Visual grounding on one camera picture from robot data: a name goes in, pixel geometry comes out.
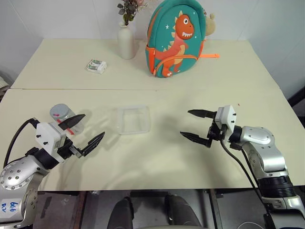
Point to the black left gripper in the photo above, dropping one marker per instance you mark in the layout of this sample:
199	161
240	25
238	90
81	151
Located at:
66	150

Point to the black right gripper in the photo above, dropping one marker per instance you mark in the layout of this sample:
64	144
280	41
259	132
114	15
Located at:
216	132

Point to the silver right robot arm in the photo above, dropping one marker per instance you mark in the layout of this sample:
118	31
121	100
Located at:
262	140

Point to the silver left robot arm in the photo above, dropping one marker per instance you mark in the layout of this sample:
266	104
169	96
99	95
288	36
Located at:
16	176

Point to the clear plastic jar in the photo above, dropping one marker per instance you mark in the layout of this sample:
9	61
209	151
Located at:
76	127

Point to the clear plastic container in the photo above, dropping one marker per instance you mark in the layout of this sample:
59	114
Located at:
143	119

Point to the white battery charger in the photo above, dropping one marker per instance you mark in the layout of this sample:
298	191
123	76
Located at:
96	66

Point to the dark rounded shape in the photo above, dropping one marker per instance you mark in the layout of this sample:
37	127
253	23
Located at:
183	212
121	214

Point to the white ceramic vase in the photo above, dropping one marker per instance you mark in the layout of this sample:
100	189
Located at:
125	43

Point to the beige plush toy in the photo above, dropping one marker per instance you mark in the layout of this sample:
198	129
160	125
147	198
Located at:
210	26

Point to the teal dinosaur backpack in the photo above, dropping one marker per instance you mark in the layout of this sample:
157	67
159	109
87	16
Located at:
176	28

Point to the black furniture piece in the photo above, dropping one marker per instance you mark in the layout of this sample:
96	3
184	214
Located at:
297	100

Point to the dried flower bouquet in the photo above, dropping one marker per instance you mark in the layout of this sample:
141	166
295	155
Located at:
128	9

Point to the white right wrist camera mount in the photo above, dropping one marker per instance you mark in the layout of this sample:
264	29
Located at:
227	114

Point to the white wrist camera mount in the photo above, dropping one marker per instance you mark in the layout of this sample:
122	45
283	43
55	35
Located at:
227	114
47	136

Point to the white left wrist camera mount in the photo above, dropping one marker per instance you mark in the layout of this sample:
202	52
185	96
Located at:
47	136

